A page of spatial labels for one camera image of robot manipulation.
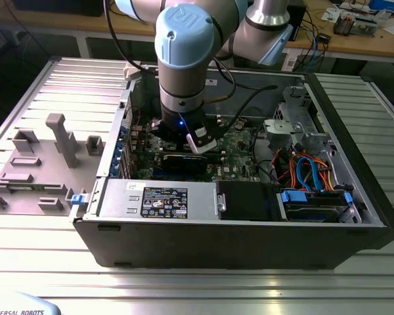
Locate black monitor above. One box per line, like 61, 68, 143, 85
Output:
12, 0, 104, 17

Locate black drive bay box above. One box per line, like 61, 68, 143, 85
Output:
215, 180, 282, 221

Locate wooden desk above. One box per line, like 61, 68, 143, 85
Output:
0, 0, 394, 63

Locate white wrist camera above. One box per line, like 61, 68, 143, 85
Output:
186, 123, 218, 154

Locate pale blue teach pendant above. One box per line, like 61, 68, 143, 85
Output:
0, 290, 63, 315

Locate white label sheet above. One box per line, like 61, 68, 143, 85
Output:
280, 49, 299, 72

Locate black open PC case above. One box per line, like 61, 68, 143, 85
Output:
68, 62, 394, 270

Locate white papers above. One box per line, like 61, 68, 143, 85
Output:
323, 6, 344, 22

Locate hard disk in blue carrier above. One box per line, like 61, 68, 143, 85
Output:
275, 188, 354, 224

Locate grey parts rack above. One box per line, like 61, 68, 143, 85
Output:
0, 113, 106, 216

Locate copper finned CPU cooler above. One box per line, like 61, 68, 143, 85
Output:
333, 14, 355, 37

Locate black graphics card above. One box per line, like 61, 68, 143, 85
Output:
162, 152, 209, 177

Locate blue plastic latch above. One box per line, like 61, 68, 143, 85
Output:
70, 193, 88, 207

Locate blue flat wire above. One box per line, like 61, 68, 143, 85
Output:
296, 156, 326, 193

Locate green motherboard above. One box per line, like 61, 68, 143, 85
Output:
131, 113, 272, 184

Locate grey metal device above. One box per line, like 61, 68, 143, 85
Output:
354, 16, 378, 37

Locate orange red wire bundle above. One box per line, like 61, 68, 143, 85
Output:
271, 148, 336, 193

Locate green RAM stick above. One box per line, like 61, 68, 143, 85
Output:
5, 184, 45, 192

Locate silver metal drive cage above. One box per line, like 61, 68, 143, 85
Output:
262, 85, 332, 155

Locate pale grey case latch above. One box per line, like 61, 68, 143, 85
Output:
123, 61, 142, 81

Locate grey power supply unit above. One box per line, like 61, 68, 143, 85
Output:
97, 178, 217, 222

